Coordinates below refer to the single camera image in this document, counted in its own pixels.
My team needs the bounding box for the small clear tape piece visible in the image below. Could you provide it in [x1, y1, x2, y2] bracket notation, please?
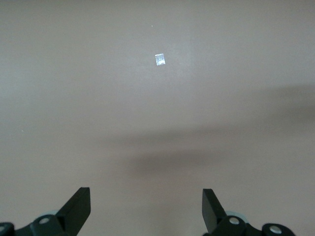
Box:
[155, 53, 166, 67]

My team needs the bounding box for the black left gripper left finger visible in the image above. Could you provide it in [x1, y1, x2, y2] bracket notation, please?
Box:
[14, 187, 91, 236]

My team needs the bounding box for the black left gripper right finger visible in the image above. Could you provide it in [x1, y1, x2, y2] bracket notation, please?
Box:
[202, 188, 295, 236]

